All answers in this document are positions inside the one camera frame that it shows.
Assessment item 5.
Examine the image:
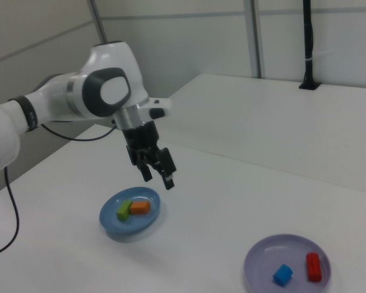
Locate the purple plate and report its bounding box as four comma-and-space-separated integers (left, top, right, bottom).
243, 234, 332, 293

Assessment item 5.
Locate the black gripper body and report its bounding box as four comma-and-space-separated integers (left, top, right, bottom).
121, 121, 161, 154

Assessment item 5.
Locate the black camera pole with base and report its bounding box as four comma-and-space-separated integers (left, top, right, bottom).
298, 0, 321, 91

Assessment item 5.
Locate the blue hexagonal block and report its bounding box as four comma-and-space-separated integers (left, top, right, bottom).
272, 264, 293, 287

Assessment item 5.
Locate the orange rectangular block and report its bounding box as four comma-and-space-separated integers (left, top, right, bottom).
129, 200, 151, 215

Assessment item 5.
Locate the red cylinder block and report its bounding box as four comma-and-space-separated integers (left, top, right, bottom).
305, 252, 323, 282

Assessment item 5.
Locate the grey partition post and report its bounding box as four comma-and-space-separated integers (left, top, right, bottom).
249, 0, 267, 79
88, 0, 108, 43

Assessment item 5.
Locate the blue plate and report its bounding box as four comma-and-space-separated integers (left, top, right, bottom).
99, 186, 162, 236

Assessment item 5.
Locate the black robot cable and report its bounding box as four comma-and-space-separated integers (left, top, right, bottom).
0, 121, 117, 259

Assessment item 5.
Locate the green rectangular block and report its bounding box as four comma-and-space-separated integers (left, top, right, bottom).
115, 200, 133, 221

